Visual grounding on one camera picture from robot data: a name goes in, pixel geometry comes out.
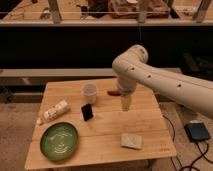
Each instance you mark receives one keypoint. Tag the black standing eraser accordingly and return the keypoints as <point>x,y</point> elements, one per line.
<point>87,112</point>

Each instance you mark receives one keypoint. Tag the black power box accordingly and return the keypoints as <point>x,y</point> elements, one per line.
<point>197,132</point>

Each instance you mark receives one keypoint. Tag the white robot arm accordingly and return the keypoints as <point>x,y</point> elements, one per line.
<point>131,68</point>

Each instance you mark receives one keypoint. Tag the translucent yellow gripper tool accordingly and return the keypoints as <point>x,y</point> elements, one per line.
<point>126,102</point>

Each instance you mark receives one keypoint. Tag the white plastic bottle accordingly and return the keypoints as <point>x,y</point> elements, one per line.
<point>54,112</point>

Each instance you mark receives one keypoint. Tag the green round plate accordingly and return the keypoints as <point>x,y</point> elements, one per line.
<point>59,141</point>

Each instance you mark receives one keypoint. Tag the red chili pepper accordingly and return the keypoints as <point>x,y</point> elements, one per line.
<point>114,93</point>

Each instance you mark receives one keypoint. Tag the beige sponge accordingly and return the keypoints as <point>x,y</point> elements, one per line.
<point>130,140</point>

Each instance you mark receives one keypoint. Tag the wooden table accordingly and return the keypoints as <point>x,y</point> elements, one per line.
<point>100,137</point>

